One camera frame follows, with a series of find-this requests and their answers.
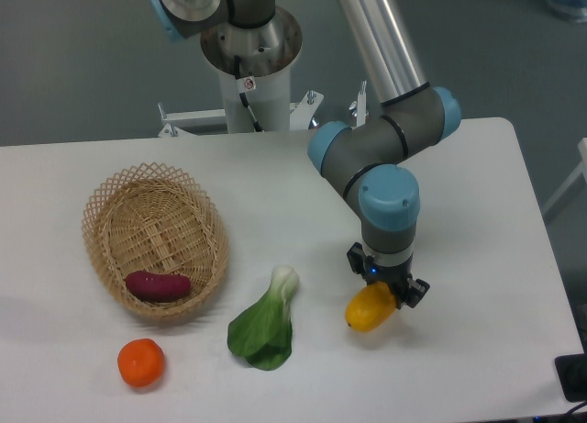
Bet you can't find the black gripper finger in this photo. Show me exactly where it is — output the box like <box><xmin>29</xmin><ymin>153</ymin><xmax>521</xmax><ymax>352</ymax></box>
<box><xmin>347</xmin><ymin>242</ymin><xmax>369</xmax><ymax>284</ymax></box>
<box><xmin>396</xmin><ymin>277</ymin><xmax>430</xmax><ymax>309</ymax></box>

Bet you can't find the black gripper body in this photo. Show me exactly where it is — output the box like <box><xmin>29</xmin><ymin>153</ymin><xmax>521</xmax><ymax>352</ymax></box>
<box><xmin>361</xmin><ymin>256</ymin><xmax>412</xmax><ymax>304</ymax></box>

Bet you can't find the yellow mango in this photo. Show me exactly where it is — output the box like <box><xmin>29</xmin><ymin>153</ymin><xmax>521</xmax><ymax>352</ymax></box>
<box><xmin>345</xmin><ymin>282</ymin><xmax>397</xmax><ymax>333</ymax></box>

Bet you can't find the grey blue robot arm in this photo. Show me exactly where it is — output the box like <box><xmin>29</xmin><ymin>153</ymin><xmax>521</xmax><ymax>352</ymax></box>
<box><xmin>150</xmin><ymin>0</ymin><xmax>461</xmax><ymax>307</ymax></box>

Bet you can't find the green bok choy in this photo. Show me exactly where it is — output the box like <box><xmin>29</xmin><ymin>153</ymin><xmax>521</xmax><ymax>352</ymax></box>
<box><xmin>227</xmin><ymin>265</ymin><xmax>300</xmax><ymax>372</ymax></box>

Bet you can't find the black device at table edge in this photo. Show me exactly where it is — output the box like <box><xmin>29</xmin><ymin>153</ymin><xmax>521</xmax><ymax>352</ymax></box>
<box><xmin>554</xmin><ymin>353</ymin><xmax>586</xmax><ymax>403</ymax></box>

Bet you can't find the purple sweet potato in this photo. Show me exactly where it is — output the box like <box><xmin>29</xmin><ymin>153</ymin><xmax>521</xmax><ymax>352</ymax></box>
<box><xmin>125</xmin><ymin>271</ymin><xmax>192</xmax><ymax>303</ymax></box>

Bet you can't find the woven wicker basket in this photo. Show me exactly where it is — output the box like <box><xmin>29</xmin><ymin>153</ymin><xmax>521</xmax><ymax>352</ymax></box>
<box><xmin>82</xmin><ymin>162</ymin><xmax>229</xmax><ymax>322</ymax></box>

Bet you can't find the orange tangerine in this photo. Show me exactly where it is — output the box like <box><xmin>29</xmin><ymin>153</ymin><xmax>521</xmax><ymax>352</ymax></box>
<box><xmin>116</xmin><ymin>339</ymin><xmax>166</xmax><ymax>388</ymax></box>

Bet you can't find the white frame at right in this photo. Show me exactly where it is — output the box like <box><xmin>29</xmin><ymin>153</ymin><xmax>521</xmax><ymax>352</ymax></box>
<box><xmin>541</xmin><ymin>138</ymin><xmax>586</xmax><ymax>224</ymax></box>

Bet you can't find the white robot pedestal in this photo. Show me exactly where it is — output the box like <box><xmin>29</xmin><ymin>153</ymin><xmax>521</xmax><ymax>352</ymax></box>
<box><xmin>158</xmin><ymin>6</ymin><xmax>324</xmax><ymax>137</ymax></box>

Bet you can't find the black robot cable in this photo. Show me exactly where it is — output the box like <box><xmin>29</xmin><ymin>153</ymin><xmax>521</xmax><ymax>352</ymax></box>
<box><xmin>233</xmin><ymin>54</ymin><xmax>264</xmax><ymax>133</ymax></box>

